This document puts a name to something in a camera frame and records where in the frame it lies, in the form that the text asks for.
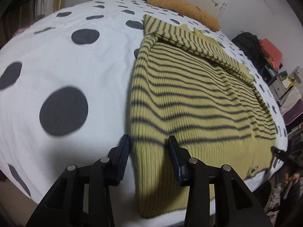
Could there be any yellow grey striped knit sweater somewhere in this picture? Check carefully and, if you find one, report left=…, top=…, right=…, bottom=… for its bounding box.
left=130, top=14, right=276, bottom=218

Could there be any white bedside drawer cabinet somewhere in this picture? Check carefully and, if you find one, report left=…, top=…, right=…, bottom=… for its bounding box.
left=269, top=71, right=293, bottom=101

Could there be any coral red bag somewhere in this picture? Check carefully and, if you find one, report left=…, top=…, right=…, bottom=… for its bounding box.
left=259, top=38, right=283, bottom=71

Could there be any white black dotted bed cover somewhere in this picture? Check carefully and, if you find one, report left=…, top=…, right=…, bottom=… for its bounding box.
left=1, top=0, right=287, bottom=209

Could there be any black backpack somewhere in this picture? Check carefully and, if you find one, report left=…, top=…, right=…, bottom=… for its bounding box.
left=232, top=32, right=265, bottom=71

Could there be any gold yellow curtain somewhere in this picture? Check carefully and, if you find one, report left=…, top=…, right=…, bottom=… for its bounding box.
left=1, top=0, right=65, bottom=47

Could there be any orange bolster pillow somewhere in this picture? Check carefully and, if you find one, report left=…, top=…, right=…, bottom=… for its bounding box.
left=147, top=0, right=220, bottom=32

